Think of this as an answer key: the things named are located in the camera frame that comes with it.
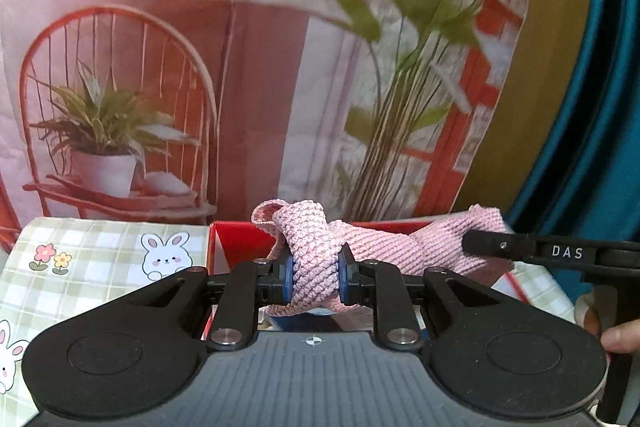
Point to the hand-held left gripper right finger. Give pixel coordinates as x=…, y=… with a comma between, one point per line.
x=343, y=277

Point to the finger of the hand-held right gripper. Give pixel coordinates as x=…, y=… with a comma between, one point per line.
x=500, y=247

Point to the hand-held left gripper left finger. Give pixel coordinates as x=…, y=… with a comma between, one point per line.
x=288, y=279

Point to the pink knitted cloth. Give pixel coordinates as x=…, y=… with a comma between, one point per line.
x=320, y=247

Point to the red strawberry print box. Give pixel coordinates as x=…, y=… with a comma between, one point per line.
x=235, y=243

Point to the person's right hand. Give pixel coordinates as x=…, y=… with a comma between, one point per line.
x=622, y=338

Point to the teal curtain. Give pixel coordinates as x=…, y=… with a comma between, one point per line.
x=600, y=82

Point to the green checked bunny print cloth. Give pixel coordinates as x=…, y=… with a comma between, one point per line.
x=100, y=257

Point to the printed room scene backdrop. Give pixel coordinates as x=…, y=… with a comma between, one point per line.
x=200, y=82

